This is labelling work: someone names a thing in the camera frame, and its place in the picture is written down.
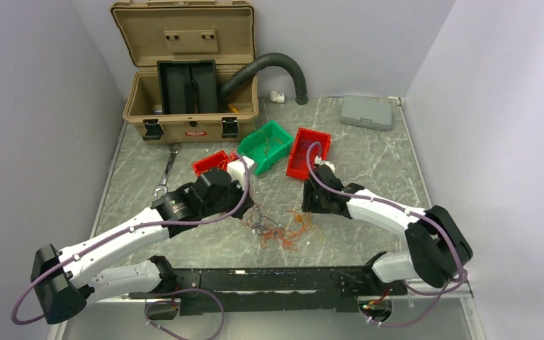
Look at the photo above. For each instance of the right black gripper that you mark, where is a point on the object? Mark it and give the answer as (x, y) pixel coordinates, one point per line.
(308, 204)

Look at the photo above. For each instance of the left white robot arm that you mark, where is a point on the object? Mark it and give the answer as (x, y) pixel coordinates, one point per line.
(66, 280)

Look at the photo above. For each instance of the yellow tool in toolbox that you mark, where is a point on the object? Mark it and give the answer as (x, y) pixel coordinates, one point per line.
(233, 108)

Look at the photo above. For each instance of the white pipe fitting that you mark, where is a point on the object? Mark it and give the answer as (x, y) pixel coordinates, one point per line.
(276, 97)

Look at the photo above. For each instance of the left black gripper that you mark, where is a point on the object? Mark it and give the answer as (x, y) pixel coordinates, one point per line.
(246, 206)

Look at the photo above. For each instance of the tan plastic toolbox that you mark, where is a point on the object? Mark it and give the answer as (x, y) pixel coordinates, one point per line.
(185, 51)

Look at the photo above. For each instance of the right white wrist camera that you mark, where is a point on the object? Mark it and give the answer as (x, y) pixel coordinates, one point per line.
(318, 161)

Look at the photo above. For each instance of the grey plastic organizer case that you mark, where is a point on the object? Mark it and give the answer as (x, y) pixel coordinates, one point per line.
(368, 112)

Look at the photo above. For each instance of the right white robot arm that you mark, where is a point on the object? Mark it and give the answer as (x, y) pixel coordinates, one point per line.
(436, 249)

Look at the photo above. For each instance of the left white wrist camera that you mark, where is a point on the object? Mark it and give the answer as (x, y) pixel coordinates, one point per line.
(237, 170)

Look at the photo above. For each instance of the small red plastic bin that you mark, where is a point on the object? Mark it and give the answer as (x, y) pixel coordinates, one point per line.
(218, 160)

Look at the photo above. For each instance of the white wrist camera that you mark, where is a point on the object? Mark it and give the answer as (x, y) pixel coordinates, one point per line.
(318, 161)
(237, 170)

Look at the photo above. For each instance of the black toolbox tray insert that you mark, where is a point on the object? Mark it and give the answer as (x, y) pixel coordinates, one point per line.
(188, 87)

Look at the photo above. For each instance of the large red plastic bin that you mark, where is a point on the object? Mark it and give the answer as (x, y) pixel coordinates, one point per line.
(297, 167)

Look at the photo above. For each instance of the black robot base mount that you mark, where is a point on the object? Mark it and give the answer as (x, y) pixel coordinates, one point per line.
(337, 288)

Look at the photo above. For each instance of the green plastic bin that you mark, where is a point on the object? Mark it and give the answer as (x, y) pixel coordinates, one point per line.
(266, 146)

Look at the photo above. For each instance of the silver combination wrench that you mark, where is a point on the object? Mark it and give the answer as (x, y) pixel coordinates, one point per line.
(161, 188)

